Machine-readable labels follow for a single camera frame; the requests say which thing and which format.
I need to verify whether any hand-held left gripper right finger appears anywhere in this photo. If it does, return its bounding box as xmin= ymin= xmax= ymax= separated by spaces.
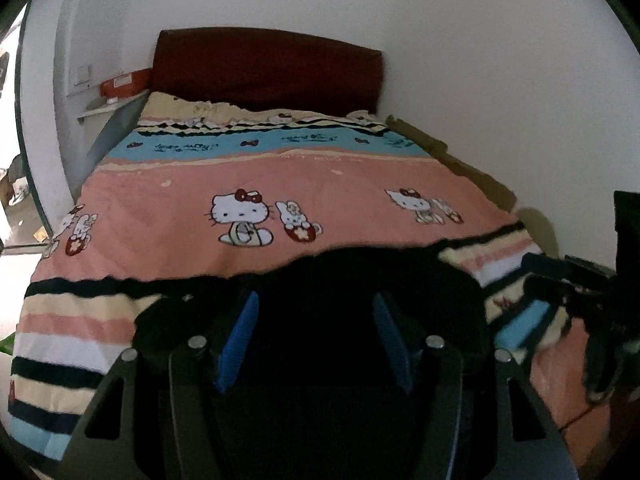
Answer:
xmin=371 ymin=290 xmax=577 ymax=480

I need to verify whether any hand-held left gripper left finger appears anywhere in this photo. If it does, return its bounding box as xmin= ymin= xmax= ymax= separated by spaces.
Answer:
xmin=60 ymin=290 xmax=261 ymax=480

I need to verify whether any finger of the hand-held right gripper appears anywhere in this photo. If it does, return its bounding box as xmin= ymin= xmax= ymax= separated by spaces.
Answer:
xmin=494 ymin=252 xmax=576 ymax=353
xmin=582 ymin=305 xmax=632 ymax=407

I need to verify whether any black hooded jacket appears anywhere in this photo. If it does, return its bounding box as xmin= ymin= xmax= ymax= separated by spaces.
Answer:
xmin=132 ymin=246 xmax=497 ymax=480

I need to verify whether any printed cartoon cat blanket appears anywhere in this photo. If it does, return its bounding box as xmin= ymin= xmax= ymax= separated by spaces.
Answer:
xmin=7 ymin=91 xmax=617 ymax=476

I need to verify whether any dark red headboard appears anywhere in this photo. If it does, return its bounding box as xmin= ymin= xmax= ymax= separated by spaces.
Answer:
xmin=150 ymin=27 xmax=385 ymax=114

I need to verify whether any orange box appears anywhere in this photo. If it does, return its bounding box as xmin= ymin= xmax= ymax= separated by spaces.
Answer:
xmin=99 ymin=68 xmax=152 ymax=98

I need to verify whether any white wall shelf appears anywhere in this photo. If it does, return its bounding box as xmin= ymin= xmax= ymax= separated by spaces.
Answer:
xmin=76 ymin=91 xmax=151 ymax=162

